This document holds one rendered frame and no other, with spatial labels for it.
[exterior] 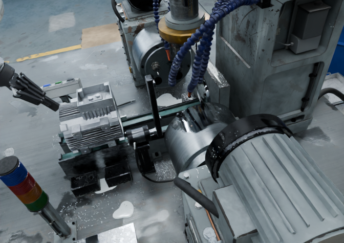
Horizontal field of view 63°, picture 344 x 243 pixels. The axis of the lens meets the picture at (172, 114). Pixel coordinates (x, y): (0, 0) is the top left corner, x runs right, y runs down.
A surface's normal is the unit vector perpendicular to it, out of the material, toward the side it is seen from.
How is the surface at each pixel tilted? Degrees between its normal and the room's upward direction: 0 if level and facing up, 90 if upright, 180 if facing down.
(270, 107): 90
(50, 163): 0
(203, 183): 0
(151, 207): 0
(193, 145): 32
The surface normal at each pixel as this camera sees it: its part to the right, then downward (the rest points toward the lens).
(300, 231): -0.45, -0.56
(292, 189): -0.17, -0.69
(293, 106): 0.29, 0.65
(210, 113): 0.06, -0.75
